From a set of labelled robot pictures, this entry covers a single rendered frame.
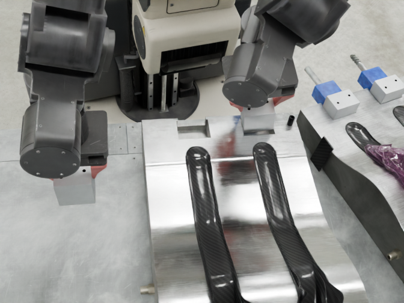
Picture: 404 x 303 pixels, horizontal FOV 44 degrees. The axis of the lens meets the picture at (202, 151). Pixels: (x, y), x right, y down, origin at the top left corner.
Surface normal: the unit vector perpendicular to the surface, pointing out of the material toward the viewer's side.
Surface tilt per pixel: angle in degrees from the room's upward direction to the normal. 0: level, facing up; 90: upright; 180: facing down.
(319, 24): 71
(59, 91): 15
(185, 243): 23
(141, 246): 0
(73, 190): 92
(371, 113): 0
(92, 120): 2
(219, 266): 28
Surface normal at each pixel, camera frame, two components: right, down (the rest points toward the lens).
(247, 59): -0.24, -0.48
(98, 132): 0.09, -0.57
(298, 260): -0.02, -0.90
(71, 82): 0.34, -0.56
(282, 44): 0.53, -0.22
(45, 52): 0.20, 0.66
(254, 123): 0.12, 0.89
